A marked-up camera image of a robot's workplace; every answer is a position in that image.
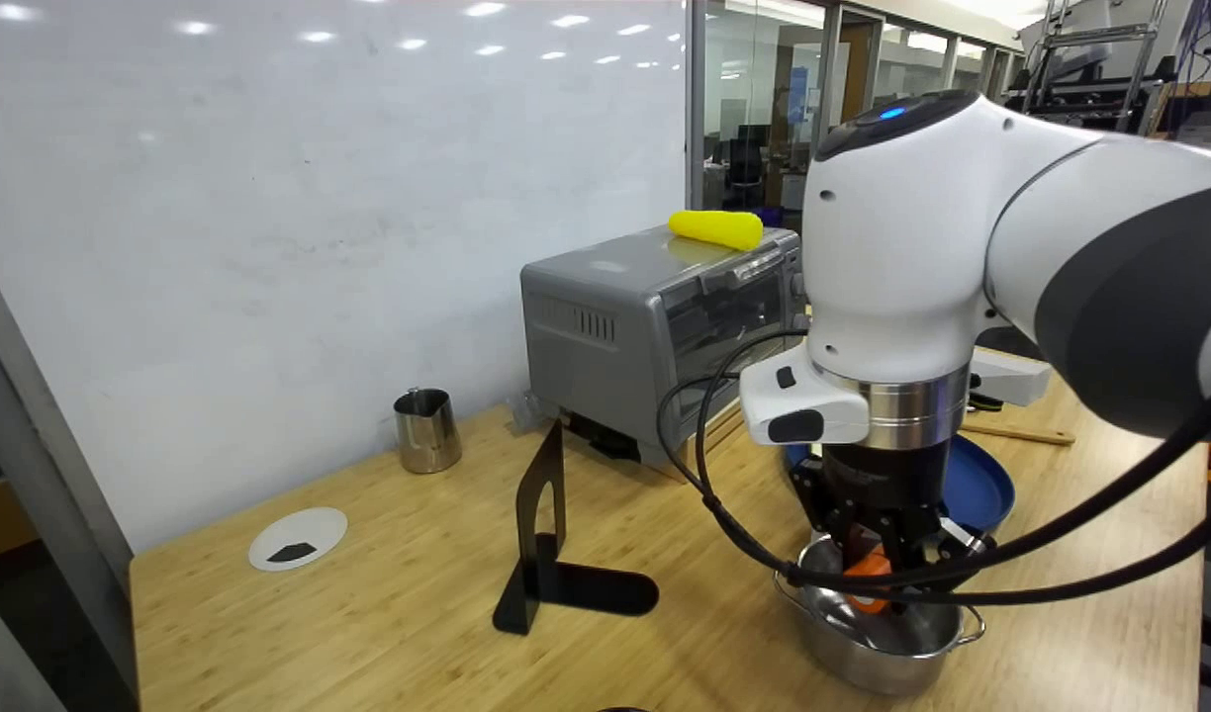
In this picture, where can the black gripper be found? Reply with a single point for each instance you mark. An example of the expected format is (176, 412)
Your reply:
(887, 487)

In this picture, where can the orange carrot half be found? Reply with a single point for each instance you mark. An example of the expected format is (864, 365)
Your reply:
(872, 564)

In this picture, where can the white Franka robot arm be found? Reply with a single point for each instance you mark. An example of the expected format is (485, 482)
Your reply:
(924, 239)

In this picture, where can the wooden slatted riser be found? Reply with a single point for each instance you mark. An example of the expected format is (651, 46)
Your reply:
(712, 441)

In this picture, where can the black metal bookend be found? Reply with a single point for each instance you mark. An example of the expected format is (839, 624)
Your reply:
(551, 589)

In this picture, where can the grey toaster oven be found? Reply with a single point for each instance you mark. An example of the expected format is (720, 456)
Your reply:
(606, 330)

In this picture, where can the yellow plastic corn cob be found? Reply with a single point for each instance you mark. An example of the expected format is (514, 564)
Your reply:
(717, 227)

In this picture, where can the metal cup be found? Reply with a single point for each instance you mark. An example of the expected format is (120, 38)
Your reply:
(428, 437)

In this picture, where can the white and blue wrist mount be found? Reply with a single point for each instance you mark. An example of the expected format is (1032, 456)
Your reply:
(798, 398)

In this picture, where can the grey metal frame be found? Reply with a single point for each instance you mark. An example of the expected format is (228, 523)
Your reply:
(26, 448)

